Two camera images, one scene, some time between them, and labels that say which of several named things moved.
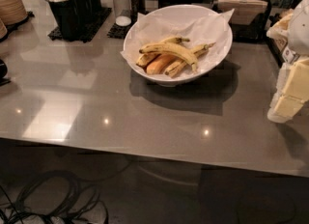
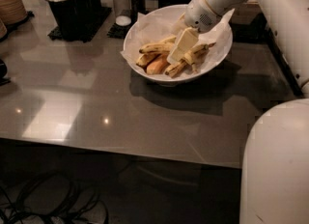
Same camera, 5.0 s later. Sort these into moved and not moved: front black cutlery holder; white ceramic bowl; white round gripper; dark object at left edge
Moved: white round gripper
Not moved: dark object at left edge; white ceramic bowl; front black cutlery holder
